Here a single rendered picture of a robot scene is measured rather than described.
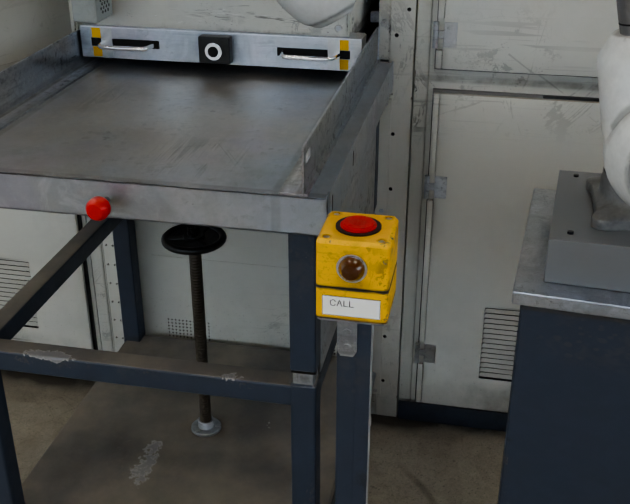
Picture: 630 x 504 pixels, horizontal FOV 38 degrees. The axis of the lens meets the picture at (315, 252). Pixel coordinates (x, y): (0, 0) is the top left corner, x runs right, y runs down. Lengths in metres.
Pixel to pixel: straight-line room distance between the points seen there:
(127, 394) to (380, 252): 1.14
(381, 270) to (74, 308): 1.39
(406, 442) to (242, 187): 1.04
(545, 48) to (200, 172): 0.77
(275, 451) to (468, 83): 0.81
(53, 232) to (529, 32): 1.13
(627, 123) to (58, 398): 1.67
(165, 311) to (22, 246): 0.36
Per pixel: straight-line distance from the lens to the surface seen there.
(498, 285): 1.99
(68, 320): 2.30
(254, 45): 1.73
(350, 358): 1.07
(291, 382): 1.40
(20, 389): 2.41
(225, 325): 2.17
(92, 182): 1.31
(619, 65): 1.03
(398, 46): 1.84
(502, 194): 1.90
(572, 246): 1.22
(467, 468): 2.09
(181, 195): 1.26
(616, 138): 1.02
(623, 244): 1.22
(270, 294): 2.10
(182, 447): 1.86
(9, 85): 1.63
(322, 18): 1.29
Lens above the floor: 1.33
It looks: 27 degrees down
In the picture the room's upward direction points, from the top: straight up
